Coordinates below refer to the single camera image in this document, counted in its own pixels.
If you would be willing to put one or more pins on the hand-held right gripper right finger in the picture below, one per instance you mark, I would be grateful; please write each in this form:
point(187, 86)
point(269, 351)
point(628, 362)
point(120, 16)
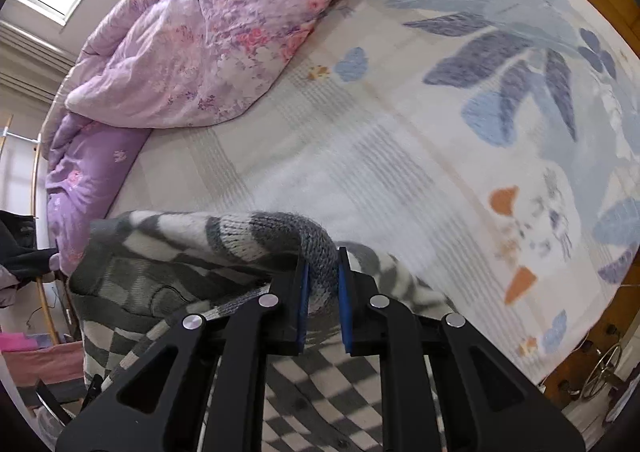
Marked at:
point(345, 302)

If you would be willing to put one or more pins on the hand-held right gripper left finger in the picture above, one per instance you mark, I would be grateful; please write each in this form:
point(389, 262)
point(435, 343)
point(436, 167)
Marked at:
point(301, 302)

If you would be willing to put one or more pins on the grey white checkered cardigan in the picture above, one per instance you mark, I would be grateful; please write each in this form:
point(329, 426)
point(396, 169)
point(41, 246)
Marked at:
point(240, 232)

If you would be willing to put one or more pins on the leaf print bed sheet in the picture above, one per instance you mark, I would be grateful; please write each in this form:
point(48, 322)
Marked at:
point(400, 157)

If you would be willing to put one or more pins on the wooden nightstand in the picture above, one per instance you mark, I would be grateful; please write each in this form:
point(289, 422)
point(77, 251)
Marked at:
point(600, 327)

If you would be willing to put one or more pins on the pink towel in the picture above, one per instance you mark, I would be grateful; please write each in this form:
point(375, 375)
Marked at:
point(40, 362)

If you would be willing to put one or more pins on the purple floral quilt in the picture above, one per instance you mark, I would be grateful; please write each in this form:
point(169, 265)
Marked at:
point(200, 47)

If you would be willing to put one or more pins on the dark hanging garment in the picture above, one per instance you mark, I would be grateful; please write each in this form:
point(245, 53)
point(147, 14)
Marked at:
point(20, 252)

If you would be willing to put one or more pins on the beige striped curtain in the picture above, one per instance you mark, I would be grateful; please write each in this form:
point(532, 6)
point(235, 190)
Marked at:
point(30, 62)

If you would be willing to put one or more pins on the wooden rail clothes rack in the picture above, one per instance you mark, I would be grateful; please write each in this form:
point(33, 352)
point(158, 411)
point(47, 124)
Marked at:
point(33, 182)

